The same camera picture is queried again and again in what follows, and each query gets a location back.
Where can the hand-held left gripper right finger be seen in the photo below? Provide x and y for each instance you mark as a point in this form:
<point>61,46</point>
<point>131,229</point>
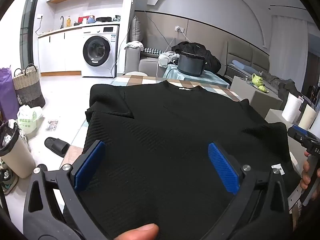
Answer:
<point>222,170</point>

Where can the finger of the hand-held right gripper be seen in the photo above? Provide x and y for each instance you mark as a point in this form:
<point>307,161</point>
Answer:
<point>298,130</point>

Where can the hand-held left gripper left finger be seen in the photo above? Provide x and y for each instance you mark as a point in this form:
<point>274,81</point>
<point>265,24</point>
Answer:
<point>90,165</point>

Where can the black knit shirt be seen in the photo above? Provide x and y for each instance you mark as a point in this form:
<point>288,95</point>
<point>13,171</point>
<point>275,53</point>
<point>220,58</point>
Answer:
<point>162,130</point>

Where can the person's right hand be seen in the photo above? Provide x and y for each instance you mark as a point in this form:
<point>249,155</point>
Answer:
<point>305,177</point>

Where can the person's left hand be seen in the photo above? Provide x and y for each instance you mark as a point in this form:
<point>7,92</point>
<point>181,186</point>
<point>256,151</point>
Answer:
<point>140,232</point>

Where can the paper towel roll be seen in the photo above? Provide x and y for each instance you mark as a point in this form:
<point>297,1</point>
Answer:
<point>291,107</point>

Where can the black slipper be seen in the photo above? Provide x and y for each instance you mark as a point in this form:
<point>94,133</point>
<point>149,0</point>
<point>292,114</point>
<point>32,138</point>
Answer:
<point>57,146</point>

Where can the dark green clothing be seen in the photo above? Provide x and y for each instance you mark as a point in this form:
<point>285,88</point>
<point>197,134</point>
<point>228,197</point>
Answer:
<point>282,83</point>

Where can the grey side table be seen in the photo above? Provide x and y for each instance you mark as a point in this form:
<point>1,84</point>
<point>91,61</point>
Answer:
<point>260,98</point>

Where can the printed paper leaflet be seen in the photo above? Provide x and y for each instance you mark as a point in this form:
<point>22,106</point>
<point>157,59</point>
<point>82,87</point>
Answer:
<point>52,125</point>

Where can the beige trash bin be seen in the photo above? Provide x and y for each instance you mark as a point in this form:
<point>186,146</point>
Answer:
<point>17,160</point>

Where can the white green plastic bag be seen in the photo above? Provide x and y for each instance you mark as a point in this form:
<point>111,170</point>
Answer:
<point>28,122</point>

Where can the blue pillow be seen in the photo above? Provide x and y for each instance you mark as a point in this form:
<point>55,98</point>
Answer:
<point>246,66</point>

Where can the beige upholstered headboard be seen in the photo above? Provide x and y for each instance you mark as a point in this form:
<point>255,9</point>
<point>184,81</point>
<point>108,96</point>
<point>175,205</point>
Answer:
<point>246,51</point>

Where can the white curtain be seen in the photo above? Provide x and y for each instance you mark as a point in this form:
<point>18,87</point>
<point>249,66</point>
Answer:
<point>292,35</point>

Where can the checkered blanket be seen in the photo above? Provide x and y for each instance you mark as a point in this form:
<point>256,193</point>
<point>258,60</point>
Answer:
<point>140,80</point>

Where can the woven laundry basket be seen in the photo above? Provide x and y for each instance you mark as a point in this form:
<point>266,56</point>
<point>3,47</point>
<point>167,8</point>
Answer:
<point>28,87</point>

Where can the black jacket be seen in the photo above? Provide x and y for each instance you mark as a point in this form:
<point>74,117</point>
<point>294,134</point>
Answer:
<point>212,61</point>

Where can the purple bag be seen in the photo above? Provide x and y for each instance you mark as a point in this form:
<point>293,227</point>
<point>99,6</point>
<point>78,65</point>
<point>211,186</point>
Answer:
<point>7,92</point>

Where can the dark cooking pot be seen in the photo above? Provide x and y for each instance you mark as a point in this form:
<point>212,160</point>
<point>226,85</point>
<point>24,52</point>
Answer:
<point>190,65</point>

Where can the light blue cloth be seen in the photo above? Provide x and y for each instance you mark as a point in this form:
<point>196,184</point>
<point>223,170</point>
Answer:
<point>172,71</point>

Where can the grey sofa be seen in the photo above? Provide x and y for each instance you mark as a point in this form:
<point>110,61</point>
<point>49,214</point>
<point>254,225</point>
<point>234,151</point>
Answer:
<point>146,65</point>

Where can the white washing machine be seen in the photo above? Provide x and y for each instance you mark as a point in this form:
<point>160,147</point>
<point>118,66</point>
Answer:
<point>100,50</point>

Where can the white lower kitchen cabinet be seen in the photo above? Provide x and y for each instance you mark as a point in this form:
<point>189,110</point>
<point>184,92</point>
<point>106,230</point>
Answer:
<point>57,52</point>

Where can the grey cloth pile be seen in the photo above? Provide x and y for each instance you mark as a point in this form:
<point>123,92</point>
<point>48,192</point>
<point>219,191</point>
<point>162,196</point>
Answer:
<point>167,58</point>

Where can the white cloth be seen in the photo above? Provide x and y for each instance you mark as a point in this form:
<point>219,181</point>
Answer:
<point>134,45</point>

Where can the houndstooth cushion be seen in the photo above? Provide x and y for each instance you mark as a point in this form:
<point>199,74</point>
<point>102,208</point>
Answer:
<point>153,51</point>

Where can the grey pillow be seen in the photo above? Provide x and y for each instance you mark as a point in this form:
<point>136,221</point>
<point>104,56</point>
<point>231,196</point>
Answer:
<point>137,30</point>

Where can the yellow bottle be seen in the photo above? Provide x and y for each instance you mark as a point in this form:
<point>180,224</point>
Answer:
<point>68,22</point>

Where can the red box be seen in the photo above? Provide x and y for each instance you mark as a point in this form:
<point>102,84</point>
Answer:
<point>82,20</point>

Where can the black kitchen faucet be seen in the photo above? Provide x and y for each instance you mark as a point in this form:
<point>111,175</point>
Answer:
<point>62,21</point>

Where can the dark glass door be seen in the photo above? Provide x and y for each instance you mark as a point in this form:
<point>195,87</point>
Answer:
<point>28,25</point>

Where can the white wall socket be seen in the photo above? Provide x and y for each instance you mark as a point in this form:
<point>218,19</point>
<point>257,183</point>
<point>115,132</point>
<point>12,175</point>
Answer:
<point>180,28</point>

